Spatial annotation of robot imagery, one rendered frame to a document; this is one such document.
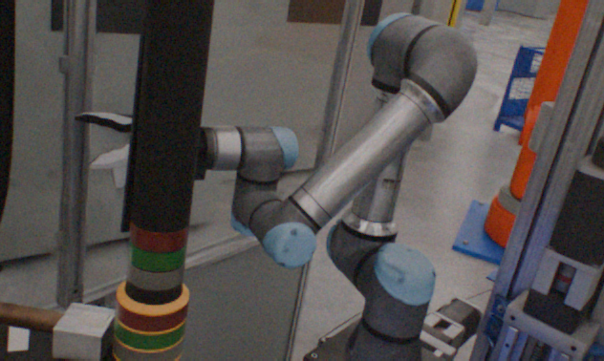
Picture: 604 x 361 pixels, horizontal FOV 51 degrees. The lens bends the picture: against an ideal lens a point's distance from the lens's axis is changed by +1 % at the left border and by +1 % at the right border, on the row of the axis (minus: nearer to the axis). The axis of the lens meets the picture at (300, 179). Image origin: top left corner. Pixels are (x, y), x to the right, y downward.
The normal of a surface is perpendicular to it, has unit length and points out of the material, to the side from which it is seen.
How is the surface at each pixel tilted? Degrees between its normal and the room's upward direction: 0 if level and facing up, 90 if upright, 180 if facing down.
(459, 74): 65
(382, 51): 90
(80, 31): 90
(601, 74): 90
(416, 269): 7
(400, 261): 7
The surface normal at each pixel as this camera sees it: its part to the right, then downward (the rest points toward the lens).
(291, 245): 0.42, 0.41
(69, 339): -0.06, 0.37
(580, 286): -0.61, 0.20
